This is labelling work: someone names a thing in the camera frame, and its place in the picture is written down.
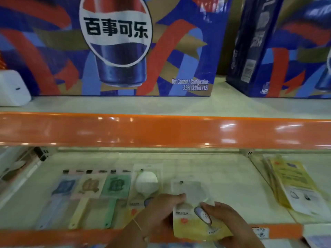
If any purple white packet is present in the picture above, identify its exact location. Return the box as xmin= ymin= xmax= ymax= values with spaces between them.
xmin=305 ymin=235 xmax=331 ymax=248

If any person's left hand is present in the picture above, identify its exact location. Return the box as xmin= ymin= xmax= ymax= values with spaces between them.
xmin=134 ymin=193 xmax=187 ymax=244

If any pile of round mirror packets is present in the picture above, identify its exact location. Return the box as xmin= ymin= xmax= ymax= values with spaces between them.
xmin=269 ymin=156 xmax=331 ymax=217

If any thin white bracelet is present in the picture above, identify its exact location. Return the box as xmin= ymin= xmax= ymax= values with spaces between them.
xmin=132 ymin=218 xmax=150 ymax=244

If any person's left forearm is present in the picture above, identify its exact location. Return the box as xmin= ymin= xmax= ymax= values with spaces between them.
xmin=106 ymin=219 xmax=149 ymax=248

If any white handwritten price label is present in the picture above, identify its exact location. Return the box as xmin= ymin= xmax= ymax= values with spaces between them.
xmin=252 ymin=227 xmax=270 ymax=239

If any person's right hand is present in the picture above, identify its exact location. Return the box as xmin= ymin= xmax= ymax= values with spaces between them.
xmin=200 ymin=201 xmax=266 ymax=248

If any white power adapter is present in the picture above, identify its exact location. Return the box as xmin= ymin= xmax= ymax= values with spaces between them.
xmin=0 ymin=69 xmax=32 ymax=107

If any blue printed drink carton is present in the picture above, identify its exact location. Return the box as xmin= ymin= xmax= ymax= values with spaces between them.
xmin=0 ymin=0 xmax=232 ymax=97
xmin=226 ymin=0 xmax=331 ymax=99

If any orange edged white shelf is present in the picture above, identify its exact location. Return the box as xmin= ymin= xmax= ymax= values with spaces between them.
xmin=0 ymin=74 xmax=331 ymax=248

